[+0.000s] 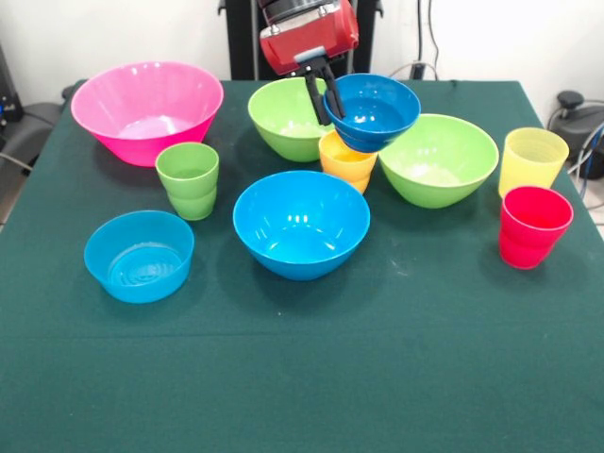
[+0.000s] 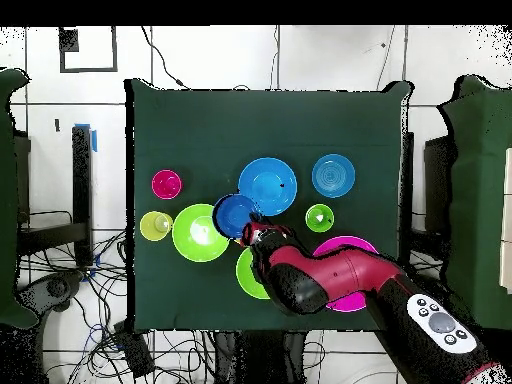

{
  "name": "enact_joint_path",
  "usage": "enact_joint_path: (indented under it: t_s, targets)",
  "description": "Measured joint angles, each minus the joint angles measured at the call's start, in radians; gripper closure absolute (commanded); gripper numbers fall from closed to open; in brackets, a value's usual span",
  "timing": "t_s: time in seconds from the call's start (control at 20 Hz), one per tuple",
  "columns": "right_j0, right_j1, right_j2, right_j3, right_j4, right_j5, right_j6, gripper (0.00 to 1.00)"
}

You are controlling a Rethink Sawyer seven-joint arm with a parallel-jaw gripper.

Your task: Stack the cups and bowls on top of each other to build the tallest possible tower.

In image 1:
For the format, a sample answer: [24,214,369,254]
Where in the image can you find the large pink bowl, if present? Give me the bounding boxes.
[70,59,226,168]

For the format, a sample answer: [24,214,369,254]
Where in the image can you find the black pedestal leg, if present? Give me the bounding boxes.
[546,91,604,178]

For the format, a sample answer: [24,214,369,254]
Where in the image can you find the bundle of blue cables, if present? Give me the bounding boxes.
[565,120,604,211]

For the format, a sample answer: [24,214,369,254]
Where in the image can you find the dark green tablecloth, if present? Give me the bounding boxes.
[0,78,604,453]

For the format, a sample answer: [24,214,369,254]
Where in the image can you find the black wall cable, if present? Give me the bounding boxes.
[427,0,443,79]

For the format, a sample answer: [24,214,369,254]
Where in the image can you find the small dark blue bowl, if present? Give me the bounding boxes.
[323,73,422,154]

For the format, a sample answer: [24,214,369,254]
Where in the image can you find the wall power socket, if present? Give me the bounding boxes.
[408,59,438,80]

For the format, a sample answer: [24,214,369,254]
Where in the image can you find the black equipment box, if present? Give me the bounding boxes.
[0,42,25,138]

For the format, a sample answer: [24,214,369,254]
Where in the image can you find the translucent light blue bowl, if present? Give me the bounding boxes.
[83,210,195,305]

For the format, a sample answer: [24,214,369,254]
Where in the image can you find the red cup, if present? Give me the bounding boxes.
[498,185,575,271]

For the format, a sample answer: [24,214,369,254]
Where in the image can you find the translucent yellow cup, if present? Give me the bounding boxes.
[497,126,571,199]

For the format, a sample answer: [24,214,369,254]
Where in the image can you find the green bowl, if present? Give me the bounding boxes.
[377,113,500,210]
[247,76,337,163]

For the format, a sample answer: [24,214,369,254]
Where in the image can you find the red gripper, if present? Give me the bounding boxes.
[258,0,361,127]

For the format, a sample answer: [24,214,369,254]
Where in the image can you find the green cup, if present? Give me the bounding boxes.
[155,142,221,222]

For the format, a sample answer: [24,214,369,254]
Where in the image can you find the orange cup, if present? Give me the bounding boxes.
[318,130,378,195]

